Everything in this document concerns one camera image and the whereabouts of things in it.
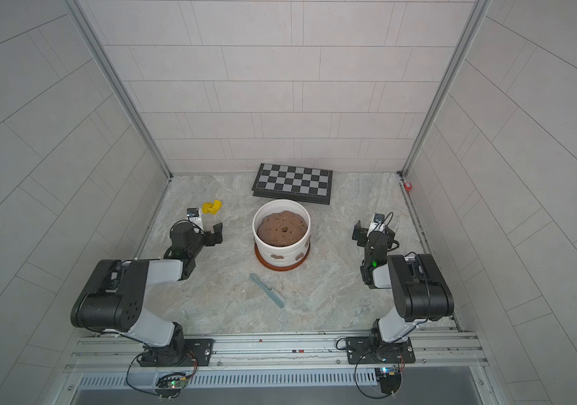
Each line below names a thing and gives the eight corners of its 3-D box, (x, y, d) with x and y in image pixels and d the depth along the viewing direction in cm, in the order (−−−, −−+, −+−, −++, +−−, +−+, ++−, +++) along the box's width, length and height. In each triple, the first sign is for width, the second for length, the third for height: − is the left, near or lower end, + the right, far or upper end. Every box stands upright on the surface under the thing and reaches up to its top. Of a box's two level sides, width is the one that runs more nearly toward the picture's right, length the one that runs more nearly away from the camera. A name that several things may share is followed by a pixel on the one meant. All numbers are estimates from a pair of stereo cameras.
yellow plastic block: (202, 214, 104) (200, 211, 103) (205, 202, 109) (204, 199, 107) (219, 214, 105) (218, 211, 103) (222, 202, 109) (221, 199, 107)
